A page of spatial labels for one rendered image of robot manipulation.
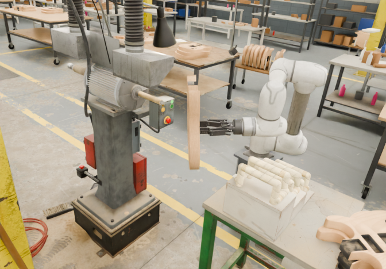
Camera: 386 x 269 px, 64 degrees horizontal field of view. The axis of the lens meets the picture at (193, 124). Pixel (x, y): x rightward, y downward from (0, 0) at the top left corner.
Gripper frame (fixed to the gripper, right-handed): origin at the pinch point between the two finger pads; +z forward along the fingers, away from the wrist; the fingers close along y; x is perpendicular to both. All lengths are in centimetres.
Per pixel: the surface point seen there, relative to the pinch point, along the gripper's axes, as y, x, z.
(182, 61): 265, -30, 4
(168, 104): 71, -16, 17
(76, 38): 63, 31, 71
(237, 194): -21.2, -23.1, -16.3
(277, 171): -22.9, -10.3, -32.2
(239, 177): -20.1, -14.8, -16.9
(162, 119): 67, -25, 21
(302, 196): -15, -29, -49
